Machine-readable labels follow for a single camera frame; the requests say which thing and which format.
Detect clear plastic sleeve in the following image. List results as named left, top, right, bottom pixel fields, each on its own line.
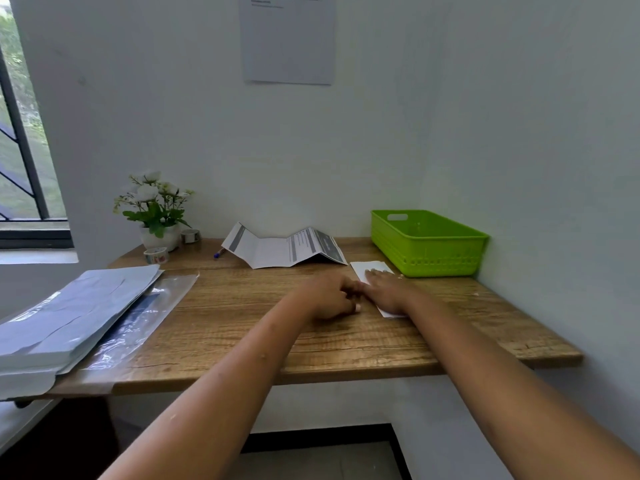
left=59, top=269, right=200, bottom=396

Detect person's right forearm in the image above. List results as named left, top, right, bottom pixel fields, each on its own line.
left=397, top=289, right=640, bottom=480

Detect person's right hand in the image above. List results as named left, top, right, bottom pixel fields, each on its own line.
left=360, top=268, right=420, bottom=316

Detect white paper sheet on wall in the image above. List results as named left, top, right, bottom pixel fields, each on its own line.
left=238, top=0, right=337, bottom=86

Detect person's left forearm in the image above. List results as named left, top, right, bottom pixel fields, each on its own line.
left=99, top=287, right=326, bottom=480

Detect stack of white envelopes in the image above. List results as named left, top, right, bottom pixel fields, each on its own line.
left=0, top=264, right=164, bottom=401

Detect white flowers in white pot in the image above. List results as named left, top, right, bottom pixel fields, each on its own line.
left=112, top=170, right=196, bottom=253

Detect black window frame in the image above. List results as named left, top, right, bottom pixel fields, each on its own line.
left=0, top=42, right=75, bottom=250

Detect small white envelope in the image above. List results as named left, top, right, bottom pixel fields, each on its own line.
left=350, top=261, right=408, bottom=319

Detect folded printed paper leaflet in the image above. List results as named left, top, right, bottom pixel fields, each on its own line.
left=221, top=223, right=349, bottom=270

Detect green plastic basket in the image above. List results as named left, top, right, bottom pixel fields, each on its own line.
left=370, top=209, right=490, bottom=279

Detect person's left hand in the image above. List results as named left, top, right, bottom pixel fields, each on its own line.
left=300, top=272, right=364, bottom=321

